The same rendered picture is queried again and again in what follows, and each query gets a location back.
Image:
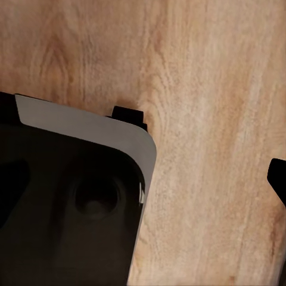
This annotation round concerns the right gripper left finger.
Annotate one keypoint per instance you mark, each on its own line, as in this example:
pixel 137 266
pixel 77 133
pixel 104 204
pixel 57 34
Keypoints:
pixel 14 178

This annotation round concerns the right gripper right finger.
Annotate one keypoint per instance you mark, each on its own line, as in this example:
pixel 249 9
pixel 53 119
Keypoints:
pixel 277 177

